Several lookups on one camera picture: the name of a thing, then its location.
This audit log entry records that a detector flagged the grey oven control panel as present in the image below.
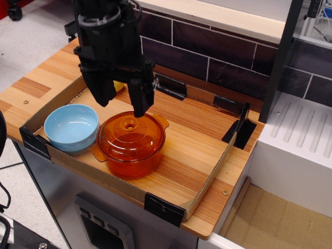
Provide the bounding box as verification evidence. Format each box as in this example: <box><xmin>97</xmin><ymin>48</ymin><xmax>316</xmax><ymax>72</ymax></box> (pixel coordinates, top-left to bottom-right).
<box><xmin>74</xmin><ymin>196</ymin><xmax>136</xmax><ymax>248</ymax></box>

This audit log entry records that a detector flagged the cardboard fence with black tape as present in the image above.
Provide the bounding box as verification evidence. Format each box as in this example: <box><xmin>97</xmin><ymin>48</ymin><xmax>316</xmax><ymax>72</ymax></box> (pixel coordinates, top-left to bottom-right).
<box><xmin>19</xmin><ymin>72</ymin><xmax>257</xmax><ymax>228</ymax></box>

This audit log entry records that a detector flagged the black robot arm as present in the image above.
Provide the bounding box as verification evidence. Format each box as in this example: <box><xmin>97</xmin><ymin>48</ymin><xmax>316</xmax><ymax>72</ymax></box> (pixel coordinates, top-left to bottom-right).
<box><xmin>74</xmin><ymin>1</ymin><xmax>158</xmax><ymax>117</ymax></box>

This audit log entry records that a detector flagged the dark upright shelf post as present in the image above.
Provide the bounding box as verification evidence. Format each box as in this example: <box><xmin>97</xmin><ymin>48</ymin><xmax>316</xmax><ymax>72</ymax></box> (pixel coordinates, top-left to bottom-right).
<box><xmin>258</xmin><ymin>1</ymin><xmax>303</xmax><ymax>123</ymax></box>

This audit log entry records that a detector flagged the black caster wheel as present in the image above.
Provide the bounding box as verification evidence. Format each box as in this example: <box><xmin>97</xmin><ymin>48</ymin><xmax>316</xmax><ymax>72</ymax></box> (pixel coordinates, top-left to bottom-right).
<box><xmin>7</xmin><ymin>0</ymin><xmax>23</xmax><ymax>21</ymax></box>

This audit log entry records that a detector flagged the orange transparent pot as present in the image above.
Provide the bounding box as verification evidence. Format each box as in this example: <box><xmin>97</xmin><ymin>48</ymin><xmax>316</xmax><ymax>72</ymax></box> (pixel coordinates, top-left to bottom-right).
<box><xmin>91</xmin><ymin>112</ymin><xmax>169</xmax><ymax>178</ymax></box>

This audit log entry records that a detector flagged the yellow plastic potato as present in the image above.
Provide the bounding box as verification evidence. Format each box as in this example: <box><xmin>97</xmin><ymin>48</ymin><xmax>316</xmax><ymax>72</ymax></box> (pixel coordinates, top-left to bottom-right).
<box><xmin>113</xmin><ymin>80</ymin><xmax>125</xmax><ymax>92</ymax></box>

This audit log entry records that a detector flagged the light wooden shelf board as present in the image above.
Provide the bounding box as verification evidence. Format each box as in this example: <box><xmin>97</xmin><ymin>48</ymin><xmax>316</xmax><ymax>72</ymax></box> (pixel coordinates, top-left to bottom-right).
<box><xmin>138</xmin><ymin>0</ymin><xmax>285</xmax><ymax>45</ymax></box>

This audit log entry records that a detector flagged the light blue bowl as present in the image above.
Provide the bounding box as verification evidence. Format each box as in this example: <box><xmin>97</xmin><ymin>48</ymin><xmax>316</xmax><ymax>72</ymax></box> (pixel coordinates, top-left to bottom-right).
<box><xmin>44</xmin><ymin>104</ymin><xmax>99</xmax><ymax>152</ymax></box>

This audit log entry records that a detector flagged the white drainer sink unit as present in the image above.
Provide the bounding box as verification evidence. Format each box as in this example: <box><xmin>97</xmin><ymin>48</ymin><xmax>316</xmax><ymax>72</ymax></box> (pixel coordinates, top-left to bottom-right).
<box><xmin>248</xmin><ymin>93</ymin><xmax>331</xmax><ymax>217</ymax></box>

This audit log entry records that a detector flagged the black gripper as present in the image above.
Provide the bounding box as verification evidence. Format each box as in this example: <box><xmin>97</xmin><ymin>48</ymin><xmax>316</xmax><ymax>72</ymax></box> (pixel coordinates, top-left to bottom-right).
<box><xmin>74</xmin><ymin>11</ymin><xmax>158</xmax><ymax>118</ymax></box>

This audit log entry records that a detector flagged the black cable bundle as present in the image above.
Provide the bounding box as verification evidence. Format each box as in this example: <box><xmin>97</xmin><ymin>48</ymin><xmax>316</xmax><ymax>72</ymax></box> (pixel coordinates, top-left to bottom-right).
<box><xmin>0</xmin><ymin>110</ymin><xmax>12</xmax><ymax>249</ymax></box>

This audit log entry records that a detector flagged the orange transparent pot lid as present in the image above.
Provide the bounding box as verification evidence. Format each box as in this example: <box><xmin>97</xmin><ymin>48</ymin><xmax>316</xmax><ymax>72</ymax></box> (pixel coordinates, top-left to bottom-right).
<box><xmin>97</xmin><ymin>111</ymin><xmax>169</xmax><ymax>162</ymax></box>

